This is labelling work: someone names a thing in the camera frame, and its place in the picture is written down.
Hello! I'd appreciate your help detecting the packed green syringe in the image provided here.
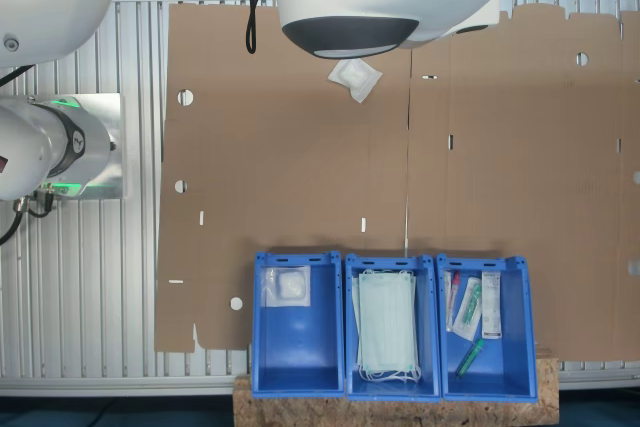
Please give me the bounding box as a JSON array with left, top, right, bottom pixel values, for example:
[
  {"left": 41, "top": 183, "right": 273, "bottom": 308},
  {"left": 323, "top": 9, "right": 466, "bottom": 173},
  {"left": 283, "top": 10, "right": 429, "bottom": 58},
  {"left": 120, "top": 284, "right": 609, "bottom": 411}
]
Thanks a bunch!
[{"left": 452, "top": 276, "right": 484, "bottom": 341}]

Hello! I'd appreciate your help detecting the blue bin with syringes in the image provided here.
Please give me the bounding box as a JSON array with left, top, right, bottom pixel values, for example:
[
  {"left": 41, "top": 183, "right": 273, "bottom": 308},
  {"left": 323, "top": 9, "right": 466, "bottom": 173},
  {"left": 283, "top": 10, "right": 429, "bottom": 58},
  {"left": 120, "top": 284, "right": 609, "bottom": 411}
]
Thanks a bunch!
[{"left": 435, "top": 253, "right": 539, "bottom": 403}]

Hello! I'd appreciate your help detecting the cotton packet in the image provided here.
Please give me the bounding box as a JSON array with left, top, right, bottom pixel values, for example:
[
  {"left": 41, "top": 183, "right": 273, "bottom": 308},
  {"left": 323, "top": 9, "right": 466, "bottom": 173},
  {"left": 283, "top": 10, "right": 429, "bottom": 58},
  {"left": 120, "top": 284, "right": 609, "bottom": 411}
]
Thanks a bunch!
[
  {"left": 327, "top": 59, "right": 384, "bottom": 105},
  {"left": 263, "top": 265, "right": 312, "bottom": 307}
]

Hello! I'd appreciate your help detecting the stack of white face masks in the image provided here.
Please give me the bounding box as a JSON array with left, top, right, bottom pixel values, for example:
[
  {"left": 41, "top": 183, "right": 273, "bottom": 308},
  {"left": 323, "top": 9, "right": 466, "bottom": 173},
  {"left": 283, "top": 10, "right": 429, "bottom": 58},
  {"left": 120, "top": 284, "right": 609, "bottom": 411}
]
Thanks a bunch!
[{"left": 351, "top": 268, "right": 422, "bottom": 383}]

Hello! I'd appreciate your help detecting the chipboard wooden block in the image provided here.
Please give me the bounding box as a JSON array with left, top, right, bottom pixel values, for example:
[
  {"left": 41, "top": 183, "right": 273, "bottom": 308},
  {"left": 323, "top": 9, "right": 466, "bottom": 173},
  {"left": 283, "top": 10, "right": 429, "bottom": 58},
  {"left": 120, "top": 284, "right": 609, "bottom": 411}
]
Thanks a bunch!
[{"left": 232, "top": 357, "right": 560, "bottom": 427}]

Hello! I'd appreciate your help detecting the blue bin with cotton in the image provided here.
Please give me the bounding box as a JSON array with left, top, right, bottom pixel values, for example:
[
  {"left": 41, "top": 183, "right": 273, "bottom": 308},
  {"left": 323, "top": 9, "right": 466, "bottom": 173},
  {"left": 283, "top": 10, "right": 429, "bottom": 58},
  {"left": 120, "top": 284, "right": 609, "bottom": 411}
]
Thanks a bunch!
[{"left": 251, "top": 250, "right": 346, "bottom": 397}]

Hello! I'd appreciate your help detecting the blue bin with masks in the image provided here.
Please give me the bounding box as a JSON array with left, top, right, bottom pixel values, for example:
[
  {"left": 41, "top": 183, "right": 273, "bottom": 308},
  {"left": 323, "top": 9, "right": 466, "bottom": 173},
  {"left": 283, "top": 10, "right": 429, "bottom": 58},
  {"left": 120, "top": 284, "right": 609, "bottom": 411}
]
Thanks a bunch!
[{"left": 343, "top": 253, "right": 442, "bottom": 402}]

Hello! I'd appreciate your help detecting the brown cardboard sheet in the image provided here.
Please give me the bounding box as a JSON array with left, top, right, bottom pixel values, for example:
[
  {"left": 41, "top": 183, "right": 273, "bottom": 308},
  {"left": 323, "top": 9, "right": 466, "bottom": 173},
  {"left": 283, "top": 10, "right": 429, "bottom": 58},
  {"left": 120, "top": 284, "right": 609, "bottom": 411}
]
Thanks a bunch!
[
  {"left": 407, "top": 4, "right": 640, "bottom": 363},
  {"left": 153, "top": 2, "right": 414, "bottom": 352}
]

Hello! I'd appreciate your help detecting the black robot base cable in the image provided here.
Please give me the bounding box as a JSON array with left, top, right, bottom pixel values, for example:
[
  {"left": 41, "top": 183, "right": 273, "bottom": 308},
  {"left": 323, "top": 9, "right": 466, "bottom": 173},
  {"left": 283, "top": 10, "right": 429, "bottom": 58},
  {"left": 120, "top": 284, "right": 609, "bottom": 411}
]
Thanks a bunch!
[{"left": 0, "top": 186, "right": 55, "bottom": 247}]

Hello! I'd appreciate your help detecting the flat cotton packet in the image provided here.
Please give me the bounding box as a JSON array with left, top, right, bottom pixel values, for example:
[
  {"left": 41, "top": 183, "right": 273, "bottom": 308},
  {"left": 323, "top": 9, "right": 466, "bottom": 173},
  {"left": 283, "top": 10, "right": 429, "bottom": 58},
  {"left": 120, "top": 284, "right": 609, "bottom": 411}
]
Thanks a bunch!
[{"left": 263, "top": 265, "right": 312, "bottom": 307}]

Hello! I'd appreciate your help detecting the black camera cable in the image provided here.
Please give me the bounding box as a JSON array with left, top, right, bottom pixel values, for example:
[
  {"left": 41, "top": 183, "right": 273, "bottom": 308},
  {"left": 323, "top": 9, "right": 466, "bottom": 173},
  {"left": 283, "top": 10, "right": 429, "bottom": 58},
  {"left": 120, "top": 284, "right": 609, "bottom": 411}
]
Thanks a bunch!
[{"left": 242, "top": 0, "right": 277, "bottom": 55}]

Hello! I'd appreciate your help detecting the packed red-capped tube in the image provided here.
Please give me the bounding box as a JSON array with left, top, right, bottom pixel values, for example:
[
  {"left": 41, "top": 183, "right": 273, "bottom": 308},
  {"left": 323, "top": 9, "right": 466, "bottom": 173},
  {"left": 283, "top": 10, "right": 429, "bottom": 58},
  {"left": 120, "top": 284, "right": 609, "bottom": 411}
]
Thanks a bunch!
[{"left": 443, "top": 269, "right": 462, "bottom": 333}]

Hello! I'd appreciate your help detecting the white printed long packet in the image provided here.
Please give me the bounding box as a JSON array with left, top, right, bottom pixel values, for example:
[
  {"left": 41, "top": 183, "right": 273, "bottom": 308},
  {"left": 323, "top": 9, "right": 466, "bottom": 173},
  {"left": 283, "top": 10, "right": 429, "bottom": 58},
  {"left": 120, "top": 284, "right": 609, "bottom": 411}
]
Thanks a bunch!
[{"left": 481, "top": 270, "right": 503, "bottom": 341}]

